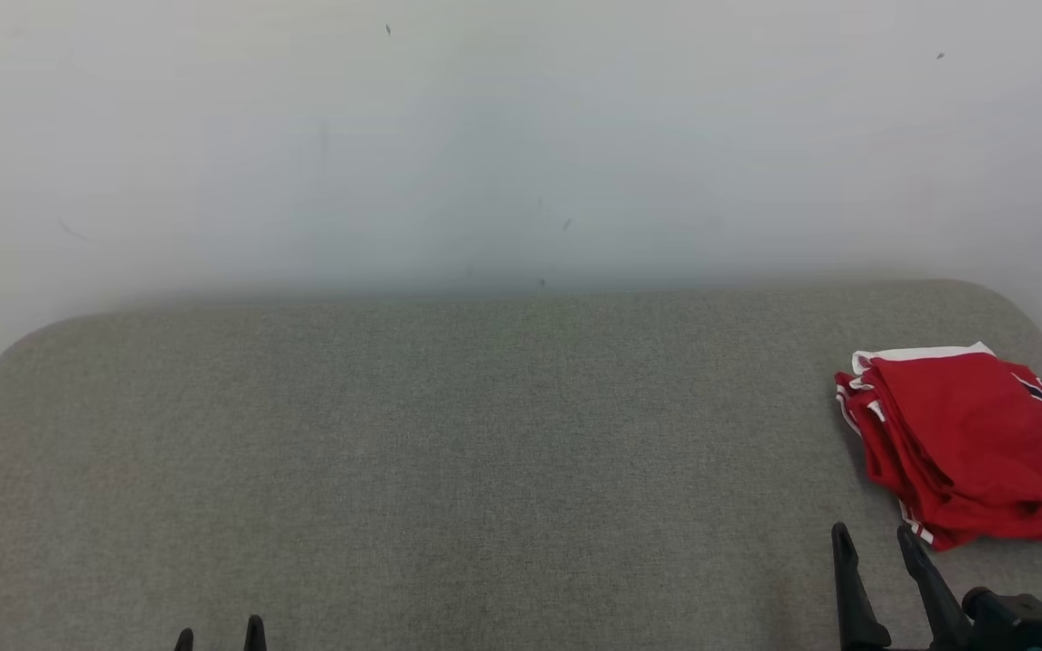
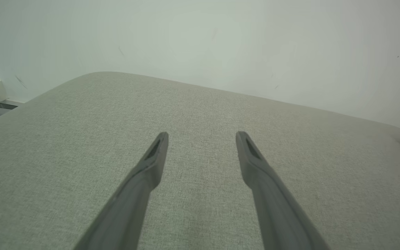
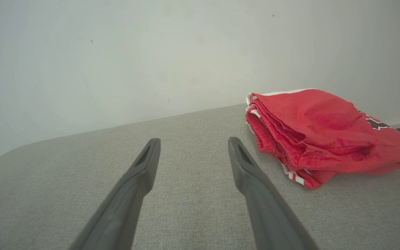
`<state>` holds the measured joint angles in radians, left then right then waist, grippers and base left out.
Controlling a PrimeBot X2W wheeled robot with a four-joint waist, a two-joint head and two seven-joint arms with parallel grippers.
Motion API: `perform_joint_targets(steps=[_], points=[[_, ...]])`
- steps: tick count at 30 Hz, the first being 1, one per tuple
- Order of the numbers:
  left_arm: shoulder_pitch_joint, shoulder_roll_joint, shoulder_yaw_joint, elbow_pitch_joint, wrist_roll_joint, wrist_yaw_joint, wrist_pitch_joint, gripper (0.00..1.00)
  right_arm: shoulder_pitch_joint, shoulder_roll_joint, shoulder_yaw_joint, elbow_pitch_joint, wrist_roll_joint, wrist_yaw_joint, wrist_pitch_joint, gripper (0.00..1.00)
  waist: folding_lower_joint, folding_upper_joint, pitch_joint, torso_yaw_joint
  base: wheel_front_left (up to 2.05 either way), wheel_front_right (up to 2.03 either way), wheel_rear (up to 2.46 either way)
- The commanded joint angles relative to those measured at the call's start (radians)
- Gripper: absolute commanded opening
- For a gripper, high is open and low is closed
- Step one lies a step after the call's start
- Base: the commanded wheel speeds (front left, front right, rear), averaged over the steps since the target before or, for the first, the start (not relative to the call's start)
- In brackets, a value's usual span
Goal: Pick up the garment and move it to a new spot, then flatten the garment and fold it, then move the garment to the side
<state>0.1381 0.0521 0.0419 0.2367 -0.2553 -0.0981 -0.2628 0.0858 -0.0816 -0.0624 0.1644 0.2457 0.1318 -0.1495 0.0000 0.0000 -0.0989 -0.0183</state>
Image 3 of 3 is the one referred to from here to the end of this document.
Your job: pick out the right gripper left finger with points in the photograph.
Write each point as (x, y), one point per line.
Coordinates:
(127, 198)

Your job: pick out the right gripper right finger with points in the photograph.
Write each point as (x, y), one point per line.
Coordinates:
(266, 208)

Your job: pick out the red jersey number 23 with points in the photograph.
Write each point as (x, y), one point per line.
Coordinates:
(311, 178)

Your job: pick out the red garment white trim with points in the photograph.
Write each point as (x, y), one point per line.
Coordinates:
(325, 114)

